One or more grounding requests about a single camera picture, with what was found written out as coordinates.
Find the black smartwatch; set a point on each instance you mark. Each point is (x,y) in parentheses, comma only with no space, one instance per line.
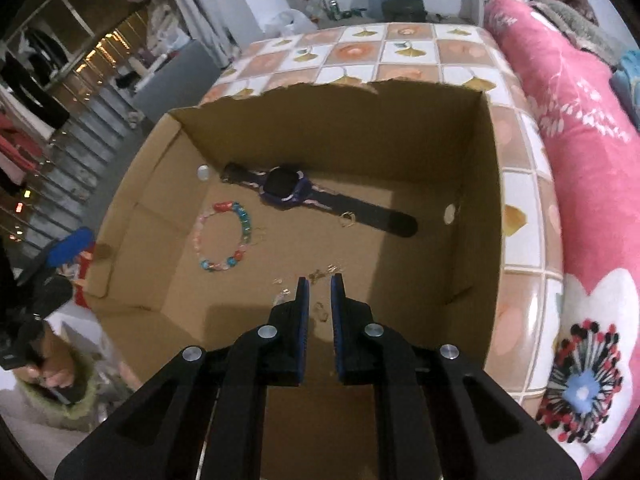
(282,185)

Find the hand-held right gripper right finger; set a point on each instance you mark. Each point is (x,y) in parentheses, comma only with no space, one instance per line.
(338,322)

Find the brown cardboard box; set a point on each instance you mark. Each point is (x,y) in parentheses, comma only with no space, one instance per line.
(400,260)

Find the white plastic bag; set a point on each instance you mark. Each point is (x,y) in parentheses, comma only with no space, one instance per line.
(287,25)

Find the white water dispenser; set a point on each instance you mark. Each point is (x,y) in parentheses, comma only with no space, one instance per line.
(475,5)

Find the small translucent jewelry piece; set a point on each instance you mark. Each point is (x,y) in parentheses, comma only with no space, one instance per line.
(321,311)

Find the person's left forearm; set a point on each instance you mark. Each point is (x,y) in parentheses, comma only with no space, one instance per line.
(75,407)

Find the blue patterned quilt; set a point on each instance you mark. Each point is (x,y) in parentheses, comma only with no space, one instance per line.
(627,85)

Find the pink floral blanket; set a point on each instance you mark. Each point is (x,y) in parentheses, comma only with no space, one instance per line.
(575,160)

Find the green bottle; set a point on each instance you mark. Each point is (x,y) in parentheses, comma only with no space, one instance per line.
(333,7)

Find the grey board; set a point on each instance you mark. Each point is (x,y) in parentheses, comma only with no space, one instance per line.
(175,80)

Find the tiny gold earring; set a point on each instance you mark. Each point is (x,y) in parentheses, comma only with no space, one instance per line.
(281,285)

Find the row of hanging clothes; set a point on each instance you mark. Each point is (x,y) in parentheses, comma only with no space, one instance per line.
(25,110)

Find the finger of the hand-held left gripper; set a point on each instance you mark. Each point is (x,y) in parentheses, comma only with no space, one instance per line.
(70,247)
(45,292)

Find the black pot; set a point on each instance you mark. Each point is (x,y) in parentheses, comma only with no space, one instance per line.
(405,9)

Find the small gold earrings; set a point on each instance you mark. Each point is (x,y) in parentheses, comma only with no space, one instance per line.
(325,273)

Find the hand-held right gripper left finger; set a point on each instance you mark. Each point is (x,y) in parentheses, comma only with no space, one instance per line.
(300,322)

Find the grey fleece blanket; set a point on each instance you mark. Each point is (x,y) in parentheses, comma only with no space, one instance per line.
(580,30)

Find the person's left hand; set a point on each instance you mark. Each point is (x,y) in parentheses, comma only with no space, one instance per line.
(55,365)

